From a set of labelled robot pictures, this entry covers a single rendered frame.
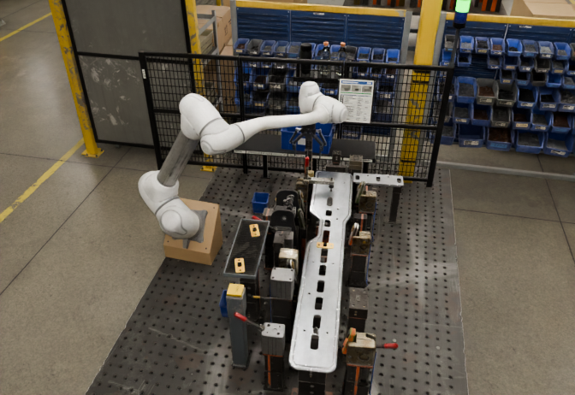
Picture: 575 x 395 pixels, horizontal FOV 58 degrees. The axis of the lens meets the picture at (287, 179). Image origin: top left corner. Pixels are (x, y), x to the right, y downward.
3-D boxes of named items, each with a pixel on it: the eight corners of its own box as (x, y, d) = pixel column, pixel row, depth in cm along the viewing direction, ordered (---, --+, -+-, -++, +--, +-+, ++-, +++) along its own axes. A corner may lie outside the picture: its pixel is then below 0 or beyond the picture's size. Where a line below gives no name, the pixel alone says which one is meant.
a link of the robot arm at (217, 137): (247, 134, 231) (229, 112, 235) (215, 150, 221) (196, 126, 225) (240, 150, 242) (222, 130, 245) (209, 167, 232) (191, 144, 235)
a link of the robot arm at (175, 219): (183, 244, 280) (166, 244, 259) (164, 219, 284) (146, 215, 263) (206, 226, 279) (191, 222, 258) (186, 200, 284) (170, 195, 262)
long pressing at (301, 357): (342, 374, 198) (343, 372, 197) (284, 368, 200) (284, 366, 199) (352, 173, 310) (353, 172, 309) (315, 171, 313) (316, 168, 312)
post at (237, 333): (247, 368, 233) (242, 300, 208) (231, 366, 234) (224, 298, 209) (251, 354, 239) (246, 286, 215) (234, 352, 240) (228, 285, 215)
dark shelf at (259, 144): (375, 162, 318) (376, 159, 316) (231, 153, 328) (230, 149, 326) (375, 144, 336) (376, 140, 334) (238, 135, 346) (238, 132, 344)
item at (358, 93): (371, 125, 328) (376, 79, 311) (335, 122, 330) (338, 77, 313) (371, 123, 330) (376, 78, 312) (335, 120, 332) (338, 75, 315)
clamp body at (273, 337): (285, 395, 222) (285, 340, 202) (259, 392, 224) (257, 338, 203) (288, 375, 230) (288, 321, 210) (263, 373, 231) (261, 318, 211)
